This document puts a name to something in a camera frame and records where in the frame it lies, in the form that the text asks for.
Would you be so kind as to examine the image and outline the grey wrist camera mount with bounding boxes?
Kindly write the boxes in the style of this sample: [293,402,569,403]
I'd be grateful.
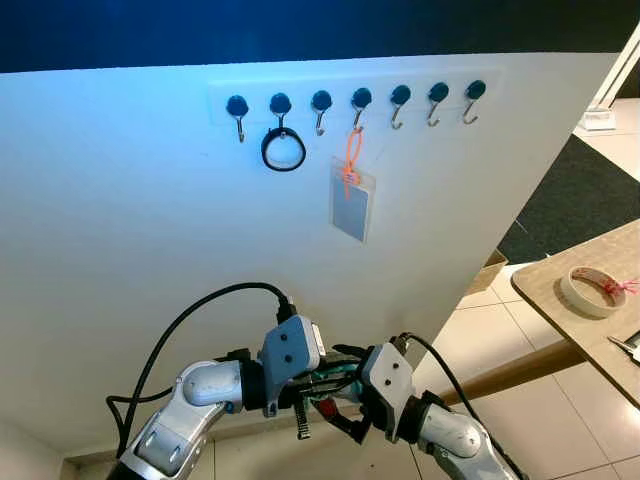
[260,315,325,416]
[358,343,419,446]

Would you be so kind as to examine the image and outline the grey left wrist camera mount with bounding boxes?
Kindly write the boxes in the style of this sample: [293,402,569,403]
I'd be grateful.
[260,315,325,416]

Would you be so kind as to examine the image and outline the red thread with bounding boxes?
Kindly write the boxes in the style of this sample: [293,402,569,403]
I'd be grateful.
[598,278,640,299]

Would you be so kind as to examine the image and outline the beige masking tape roll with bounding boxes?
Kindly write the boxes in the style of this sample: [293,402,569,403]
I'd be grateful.
[558,265,629,321]

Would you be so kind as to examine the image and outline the brown cardboard box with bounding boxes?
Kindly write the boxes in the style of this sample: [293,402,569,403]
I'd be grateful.
[465,250,509,296]

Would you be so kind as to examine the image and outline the white stand base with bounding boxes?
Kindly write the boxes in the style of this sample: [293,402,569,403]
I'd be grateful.
[578,105,616,133]

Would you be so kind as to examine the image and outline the wooden table leg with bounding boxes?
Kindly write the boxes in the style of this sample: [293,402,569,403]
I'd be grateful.
[440,340,586,409]

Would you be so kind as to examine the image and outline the metal pliers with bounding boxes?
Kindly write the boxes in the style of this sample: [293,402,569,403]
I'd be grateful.
[607,335,640,366]

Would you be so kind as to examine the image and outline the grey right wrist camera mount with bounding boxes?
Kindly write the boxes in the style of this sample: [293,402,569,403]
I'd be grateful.
[358,343,419,446]

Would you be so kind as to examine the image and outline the dark floor carpet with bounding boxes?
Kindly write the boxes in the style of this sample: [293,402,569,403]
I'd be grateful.
[497,135,640,266]

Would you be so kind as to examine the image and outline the black ring strap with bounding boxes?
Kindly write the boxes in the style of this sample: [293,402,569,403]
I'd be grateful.
[261,127,307,173]

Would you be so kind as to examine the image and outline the clear badge holder orange lanyard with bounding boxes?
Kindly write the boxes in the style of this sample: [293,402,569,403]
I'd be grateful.
[330,127,377,245]

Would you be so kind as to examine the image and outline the black magnetic hook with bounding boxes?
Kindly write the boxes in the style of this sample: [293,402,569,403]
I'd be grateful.
[350,87,374,134]
[427,81,451,128]
[226,95,250,144]
[463,79,488,126]
[310,90,334,137]
[389,84,413,131]
[269,92,293,133]

